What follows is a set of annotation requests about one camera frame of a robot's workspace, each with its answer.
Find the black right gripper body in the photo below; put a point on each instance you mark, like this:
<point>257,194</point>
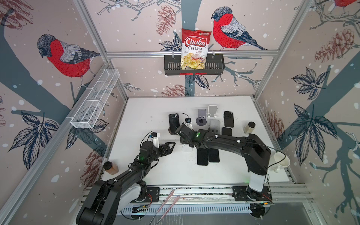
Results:
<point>185,142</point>

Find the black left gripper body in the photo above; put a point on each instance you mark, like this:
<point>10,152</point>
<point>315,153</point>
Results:
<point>161,153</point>

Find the white phone stand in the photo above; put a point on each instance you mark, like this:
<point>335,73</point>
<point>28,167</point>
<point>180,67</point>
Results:
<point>212,111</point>
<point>186,148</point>

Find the black phone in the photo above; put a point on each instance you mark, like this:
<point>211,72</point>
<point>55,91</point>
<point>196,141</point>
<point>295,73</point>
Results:
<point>213,155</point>
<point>202,157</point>
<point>228,119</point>
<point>174,123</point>

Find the green phone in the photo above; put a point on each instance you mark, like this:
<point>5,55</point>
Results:
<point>227,131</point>

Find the round wooden phone stand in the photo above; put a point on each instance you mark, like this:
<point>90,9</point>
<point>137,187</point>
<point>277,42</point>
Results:
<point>215,126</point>

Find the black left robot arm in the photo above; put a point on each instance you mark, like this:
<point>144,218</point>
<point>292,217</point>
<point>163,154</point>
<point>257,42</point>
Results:
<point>103,201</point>

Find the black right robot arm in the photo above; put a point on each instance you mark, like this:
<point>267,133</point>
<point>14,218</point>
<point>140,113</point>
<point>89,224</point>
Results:
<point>257,155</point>

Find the pink tongs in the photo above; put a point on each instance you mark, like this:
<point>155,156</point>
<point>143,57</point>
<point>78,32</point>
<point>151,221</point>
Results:
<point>168,206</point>

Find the brown bottle at left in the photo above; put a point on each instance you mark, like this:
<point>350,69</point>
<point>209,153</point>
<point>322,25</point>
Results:
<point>111,168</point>

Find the small glass jar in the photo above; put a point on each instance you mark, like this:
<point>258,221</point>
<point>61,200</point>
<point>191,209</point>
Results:
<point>249,128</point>

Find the red cassava chips bag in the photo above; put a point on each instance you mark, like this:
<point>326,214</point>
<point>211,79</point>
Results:
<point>194,49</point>

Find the white mug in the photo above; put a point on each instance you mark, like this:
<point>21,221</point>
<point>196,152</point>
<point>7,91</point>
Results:
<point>280,161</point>

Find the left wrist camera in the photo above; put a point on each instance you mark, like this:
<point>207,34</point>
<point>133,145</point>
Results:
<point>155,139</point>

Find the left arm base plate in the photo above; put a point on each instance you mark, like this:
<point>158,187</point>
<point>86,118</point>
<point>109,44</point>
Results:
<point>151,196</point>

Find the black wall basket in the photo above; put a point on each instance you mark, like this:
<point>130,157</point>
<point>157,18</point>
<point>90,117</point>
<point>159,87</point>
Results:
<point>214,66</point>

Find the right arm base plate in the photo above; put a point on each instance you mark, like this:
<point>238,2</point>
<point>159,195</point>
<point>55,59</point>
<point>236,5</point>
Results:
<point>245,194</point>

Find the white wire mesh basket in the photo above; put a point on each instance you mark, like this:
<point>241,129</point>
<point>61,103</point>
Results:
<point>91,108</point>

